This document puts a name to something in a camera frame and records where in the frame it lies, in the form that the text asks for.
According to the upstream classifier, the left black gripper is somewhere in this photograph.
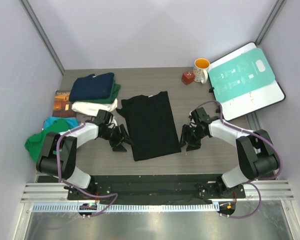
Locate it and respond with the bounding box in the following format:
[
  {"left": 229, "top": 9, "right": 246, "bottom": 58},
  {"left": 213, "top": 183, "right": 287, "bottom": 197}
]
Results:
[{"left": 100, "top": 123, "right": 134, "bottom": 152}]

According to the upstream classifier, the brown picture book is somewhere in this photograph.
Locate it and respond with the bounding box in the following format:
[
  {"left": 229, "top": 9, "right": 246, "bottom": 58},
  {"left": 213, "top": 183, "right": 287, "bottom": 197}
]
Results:
[{"left": 52, "top": 90, "right": 76, "bottom": 118}]

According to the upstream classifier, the turquoise shirt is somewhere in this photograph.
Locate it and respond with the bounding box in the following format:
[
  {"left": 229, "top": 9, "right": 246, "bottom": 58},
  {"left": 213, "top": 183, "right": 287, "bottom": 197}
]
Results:
[{"left": 43, "top": 116, "right": 80, "bottom": 130}]

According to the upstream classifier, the dark green folded shirt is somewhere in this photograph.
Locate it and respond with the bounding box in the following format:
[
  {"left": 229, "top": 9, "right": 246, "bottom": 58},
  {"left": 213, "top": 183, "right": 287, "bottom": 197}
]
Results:
[{"left": 86, "top": 80, "right": 121, "bottom": 104}]

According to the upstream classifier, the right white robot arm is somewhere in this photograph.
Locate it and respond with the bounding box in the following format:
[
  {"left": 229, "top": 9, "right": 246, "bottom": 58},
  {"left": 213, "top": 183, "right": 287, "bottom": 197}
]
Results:
[{"left": 179, "top": 107, "right": 281, "bottom": 198}]

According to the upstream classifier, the red cube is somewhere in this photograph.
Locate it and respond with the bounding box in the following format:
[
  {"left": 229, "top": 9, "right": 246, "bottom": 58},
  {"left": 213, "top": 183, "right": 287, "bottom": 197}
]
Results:
[{"left": 181, "top": 71, "right": 195, "bottom": 85}]

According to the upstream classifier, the teal folding template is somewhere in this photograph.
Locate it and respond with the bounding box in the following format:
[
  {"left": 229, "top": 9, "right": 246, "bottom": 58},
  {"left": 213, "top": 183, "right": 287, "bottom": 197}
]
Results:
[{"left": 208, "top": 48, "right": 275, "bottom": 103}]

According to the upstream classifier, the white board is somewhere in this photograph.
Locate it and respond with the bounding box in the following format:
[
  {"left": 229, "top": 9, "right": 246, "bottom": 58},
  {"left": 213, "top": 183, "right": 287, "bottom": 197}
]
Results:
[{"left": 208, "top": 42, "right": 286, "bottom": 121}]

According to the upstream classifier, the white folded shirt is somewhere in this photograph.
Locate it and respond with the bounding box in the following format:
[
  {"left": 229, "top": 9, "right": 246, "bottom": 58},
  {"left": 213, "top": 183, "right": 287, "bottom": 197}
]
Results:
[{"left": 71, "top": 98, "right": 118, "bottom": 117}]

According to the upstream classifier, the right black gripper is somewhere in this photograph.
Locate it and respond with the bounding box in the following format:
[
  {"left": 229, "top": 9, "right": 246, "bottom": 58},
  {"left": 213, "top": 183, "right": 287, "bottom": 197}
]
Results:
[{"left": 178, "top": 124, "right": 207, "bottom": 151}]

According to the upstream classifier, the bright green crumpled shirt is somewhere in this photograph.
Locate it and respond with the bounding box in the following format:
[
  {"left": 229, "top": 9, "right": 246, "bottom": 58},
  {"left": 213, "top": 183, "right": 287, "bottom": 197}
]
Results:
[{"left": 24, "top": 119, "right": 70, "bottom": 163}]

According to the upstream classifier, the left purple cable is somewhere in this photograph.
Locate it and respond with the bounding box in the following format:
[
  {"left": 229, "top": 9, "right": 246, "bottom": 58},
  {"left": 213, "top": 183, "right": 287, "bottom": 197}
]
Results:
[{"left": 56, "top": 121, "right": 119, "bottom": 217}]

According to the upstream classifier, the white mug orange inside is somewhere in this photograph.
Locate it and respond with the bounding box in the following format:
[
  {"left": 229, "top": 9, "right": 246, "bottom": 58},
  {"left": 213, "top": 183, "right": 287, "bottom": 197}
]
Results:
[{"left": 192, "top": 58, "right": 210, "bottom": 84}]

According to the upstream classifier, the black t shirt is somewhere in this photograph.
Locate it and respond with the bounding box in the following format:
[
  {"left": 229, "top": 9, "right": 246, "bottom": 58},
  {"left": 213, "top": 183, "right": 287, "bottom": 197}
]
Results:
[{"left": 116, "top": 91, "right": 181, "bottom": 162}]

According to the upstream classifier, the navy blue folded shirt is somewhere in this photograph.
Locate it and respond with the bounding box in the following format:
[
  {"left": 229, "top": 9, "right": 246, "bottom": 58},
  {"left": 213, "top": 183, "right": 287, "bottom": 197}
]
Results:
[{"left": 69, "top": 72, "right": 115, "bottom": 102}]

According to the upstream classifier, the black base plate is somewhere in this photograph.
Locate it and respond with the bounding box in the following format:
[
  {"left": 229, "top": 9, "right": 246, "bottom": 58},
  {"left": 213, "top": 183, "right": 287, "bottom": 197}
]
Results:
[{"left": 66, "top": 174, "right": 247, "bottom": 206}]

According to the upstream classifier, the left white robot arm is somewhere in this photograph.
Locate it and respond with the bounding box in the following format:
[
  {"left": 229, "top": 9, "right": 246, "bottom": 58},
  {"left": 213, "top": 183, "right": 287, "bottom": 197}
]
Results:
[{"left": 36, "top": 110, "right": 134, "bottom": 200}]

